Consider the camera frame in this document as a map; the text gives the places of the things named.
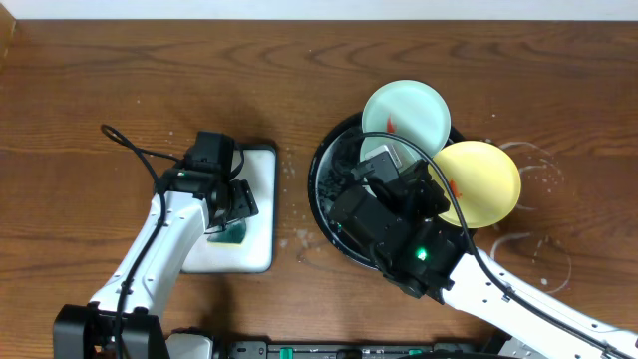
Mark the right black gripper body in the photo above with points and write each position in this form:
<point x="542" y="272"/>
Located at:
<point x="426" y="200"/>

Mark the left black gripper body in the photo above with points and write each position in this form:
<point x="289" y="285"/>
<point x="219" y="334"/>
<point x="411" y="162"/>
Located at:
<point x="241" y="200"/>

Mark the green sponge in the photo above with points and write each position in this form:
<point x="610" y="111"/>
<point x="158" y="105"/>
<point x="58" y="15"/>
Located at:
<point x="232" y="233"/>

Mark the yellow plate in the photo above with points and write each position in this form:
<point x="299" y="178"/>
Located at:
<point x="483" y="179"/>

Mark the light green plate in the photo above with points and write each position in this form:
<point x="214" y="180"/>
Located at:
<point x="402" y="156"/>
<point x="412" y="110"/>

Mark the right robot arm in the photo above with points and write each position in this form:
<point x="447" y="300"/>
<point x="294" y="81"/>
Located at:
<point x="390" y="217"/>

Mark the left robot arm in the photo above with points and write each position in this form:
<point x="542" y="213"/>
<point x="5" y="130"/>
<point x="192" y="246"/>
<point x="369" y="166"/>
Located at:
<point x="200" y="225"/>

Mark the white rectangular soap tray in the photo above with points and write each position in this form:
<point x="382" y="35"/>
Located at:
<point x="255" y="253"/>

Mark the black round tray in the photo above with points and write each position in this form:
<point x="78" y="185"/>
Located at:
<point x="330" y="176"/>

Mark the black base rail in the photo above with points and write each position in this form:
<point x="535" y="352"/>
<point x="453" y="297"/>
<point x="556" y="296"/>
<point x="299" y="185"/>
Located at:
<point x="359" y="350"/>

